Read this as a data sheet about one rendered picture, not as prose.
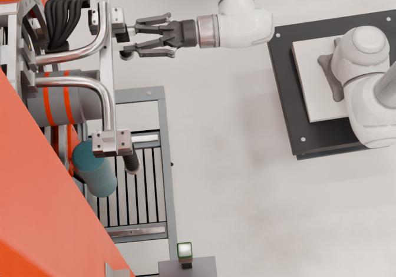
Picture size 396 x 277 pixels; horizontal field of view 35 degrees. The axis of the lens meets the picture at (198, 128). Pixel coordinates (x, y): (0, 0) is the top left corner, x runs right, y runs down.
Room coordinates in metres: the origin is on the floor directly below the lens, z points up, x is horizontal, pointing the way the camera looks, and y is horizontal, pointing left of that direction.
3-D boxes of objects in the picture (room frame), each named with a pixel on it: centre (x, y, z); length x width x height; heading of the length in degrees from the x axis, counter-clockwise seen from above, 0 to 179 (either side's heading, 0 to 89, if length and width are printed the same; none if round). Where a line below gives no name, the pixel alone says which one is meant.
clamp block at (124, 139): (0.54, 0.20, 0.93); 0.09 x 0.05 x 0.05; 93
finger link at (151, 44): (0.87, 0.11, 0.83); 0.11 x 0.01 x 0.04; 105
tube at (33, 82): (0.61, 0.29, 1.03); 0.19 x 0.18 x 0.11; 93
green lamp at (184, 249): (0.34, 0.05, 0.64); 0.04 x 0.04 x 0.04; 3
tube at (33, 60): (0.81, 0.30, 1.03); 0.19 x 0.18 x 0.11; 93
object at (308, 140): (1.01, -0.54, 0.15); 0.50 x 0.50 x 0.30; 7
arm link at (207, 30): (0.90, -0.03, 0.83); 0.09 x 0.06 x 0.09; 3
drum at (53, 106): (0.70, 0.35, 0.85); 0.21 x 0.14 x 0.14; 93
